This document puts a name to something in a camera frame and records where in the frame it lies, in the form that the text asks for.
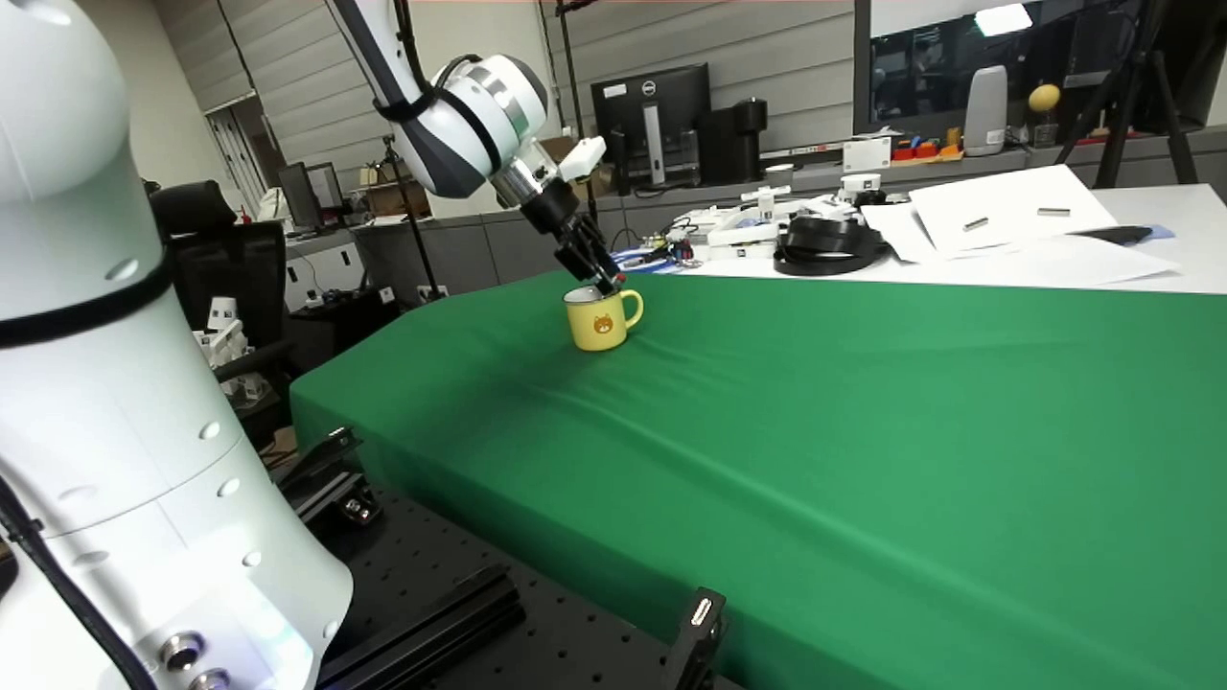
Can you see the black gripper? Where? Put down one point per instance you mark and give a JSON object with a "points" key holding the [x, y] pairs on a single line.
{"points": [[562, 219]]}

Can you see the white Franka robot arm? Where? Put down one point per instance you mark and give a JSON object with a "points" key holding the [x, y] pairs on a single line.
{"points": [[103, 386]]}

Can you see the yellow mug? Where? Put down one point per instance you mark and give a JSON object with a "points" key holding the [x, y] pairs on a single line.
{"points": [[595, 326]]}

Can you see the black computer monitor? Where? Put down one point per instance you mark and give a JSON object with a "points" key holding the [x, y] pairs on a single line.
{"points": [[665, 127]]}

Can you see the black box device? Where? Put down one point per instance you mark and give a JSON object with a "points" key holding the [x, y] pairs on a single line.
{"points": [[731, 142]]}

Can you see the thin black light pole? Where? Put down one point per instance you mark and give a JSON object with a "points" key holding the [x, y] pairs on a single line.
{"points": [[574, 77]]}

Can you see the black headphones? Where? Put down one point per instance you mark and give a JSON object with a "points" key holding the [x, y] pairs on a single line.
{"points": [[826, 245]]}

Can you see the small white labelled box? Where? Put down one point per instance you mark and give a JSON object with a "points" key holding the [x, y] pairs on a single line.
{"points": [[864, 156]]}

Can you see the green table cloth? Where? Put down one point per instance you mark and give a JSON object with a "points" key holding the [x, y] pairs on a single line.
{"points": [[831, 485]]}

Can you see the orange red small items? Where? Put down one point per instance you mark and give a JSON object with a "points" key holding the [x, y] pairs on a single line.
{"points": [[926, 147]]}

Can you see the metal table clamp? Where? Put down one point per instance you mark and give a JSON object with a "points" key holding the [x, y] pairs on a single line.
{"points": [[335, 491]]}

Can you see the black office chair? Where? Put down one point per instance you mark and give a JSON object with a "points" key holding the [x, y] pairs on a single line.
{"points": [[224, 264]]}

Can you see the large dark display screen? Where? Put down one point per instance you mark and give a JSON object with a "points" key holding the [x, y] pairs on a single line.
{"points": [[932, 71]]}

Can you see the white paper sheet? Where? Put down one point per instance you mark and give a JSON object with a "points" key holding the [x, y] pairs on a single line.
{"points": [[1011, 204]]}

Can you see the white grey speaker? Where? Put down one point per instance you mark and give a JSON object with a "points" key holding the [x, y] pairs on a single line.
{"points": [[986, 112]]}

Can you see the yellow ball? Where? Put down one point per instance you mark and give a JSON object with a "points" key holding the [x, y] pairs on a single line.
{"points": [[1045, 98]]}

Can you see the flat black remote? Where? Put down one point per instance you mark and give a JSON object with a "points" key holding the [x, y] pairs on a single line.
{"points": [[1117, 236]]}

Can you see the tall black tripod stand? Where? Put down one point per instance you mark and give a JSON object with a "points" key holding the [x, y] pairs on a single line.
{"points": [[1134, 89]]}

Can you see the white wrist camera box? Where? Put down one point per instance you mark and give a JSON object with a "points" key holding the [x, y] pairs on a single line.
{"points": [[583, 156]]}

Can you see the black camera tripod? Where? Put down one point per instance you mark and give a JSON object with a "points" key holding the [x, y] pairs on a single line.
{"points": [[425, 250]]}

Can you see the black clamp bracket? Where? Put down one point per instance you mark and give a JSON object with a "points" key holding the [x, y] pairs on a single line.
{"points": [[696, 638]]}

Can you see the black aluminium rail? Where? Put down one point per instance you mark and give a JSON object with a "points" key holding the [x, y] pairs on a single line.
{"points": [[426, 634]]}

